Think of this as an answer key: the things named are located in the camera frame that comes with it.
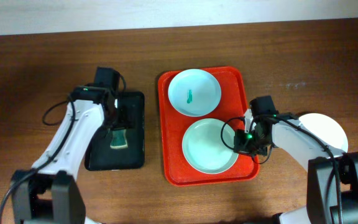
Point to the red plastic tray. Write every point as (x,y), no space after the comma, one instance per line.
(174,124)

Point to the black rectangular tray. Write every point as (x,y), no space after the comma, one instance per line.
(99,156)

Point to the light green plate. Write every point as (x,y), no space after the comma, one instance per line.
(207,146)

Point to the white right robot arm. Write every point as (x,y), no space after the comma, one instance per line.
(332,186)

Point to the white plate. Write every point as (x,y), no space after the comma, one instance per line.
(326,128)

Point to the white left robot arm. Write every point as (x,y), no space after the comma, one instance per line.
(47,192)

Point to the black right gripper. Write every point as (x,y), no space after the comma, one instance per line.
(242,147)

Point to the light blue plate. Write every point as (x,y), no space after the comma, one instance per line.
(194,92)

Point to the green yellow sponge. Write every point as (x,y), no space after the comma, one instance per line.
(118,140)

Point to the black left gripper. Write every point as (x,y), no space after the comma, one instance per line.
(124,110)

